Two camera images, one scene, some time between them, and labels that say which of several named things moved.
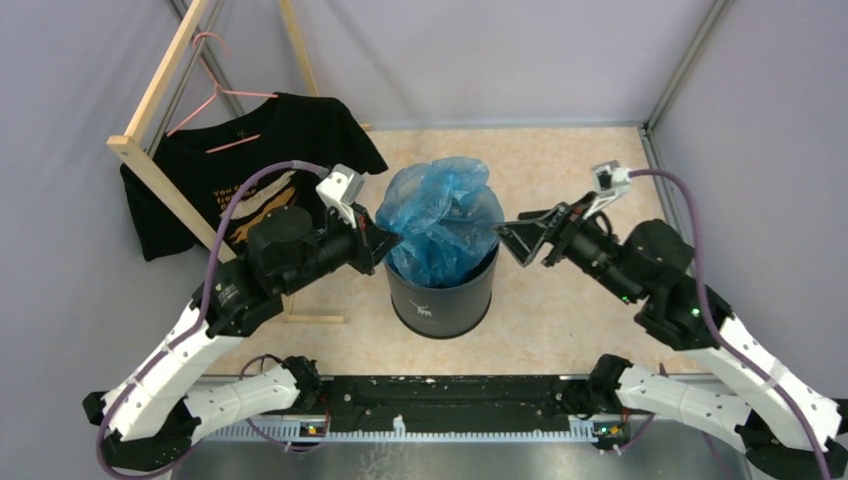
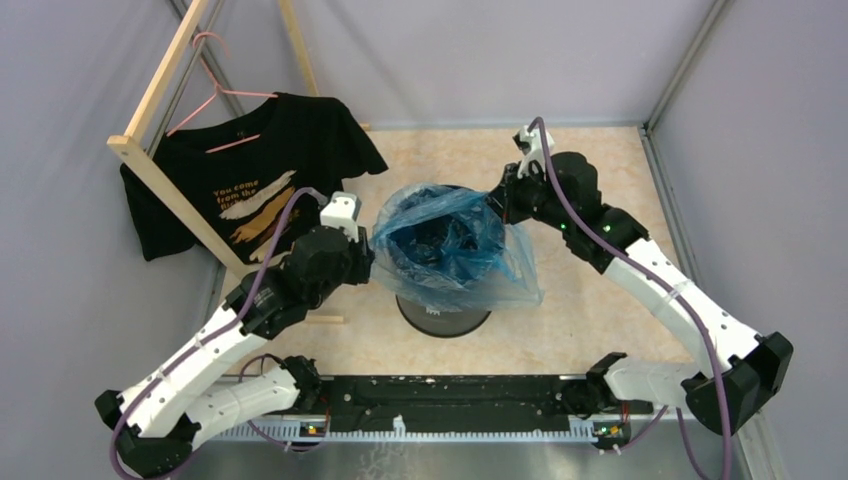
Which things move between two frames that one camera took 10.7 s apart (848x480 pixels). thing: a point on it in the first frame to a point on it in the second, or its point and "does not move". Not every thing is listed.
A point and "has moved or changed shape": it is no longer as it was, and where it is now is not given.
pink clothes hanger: (219, 89) does not move
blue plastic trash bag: (446, 210) has moved or changed shape
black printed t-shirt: (209, 159) does not move
